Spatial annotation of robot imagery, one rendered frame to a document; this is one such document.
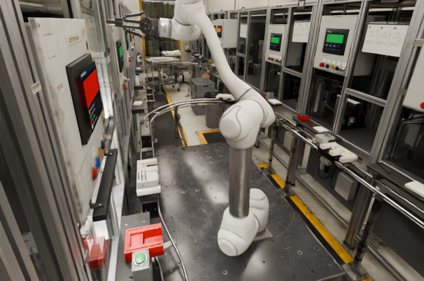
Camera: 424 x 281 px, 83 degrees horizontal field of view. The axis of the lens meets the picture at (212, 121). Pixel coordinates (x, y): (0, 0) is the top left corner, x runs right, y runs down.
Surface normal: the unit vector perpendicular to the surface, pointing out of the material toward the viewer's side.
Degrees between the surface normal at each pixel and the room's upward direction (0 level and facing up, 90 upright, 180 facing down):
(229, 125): 85
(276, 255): 0
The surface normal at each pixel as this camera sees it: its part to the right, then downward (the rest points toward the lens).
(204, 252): 0.01, -0.92
